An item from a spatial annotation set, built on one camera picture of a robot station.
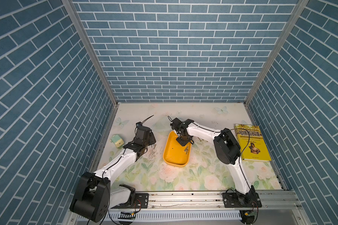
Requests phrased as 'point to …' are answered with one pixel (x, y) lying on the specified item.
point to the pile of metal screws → (186, 149)
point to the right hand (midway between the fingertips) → (185, 141)
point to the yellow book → (252, 147)
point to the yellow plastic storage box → (174, 154)
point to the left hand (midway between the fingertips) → (154, 136)
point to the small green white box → (117, 140)
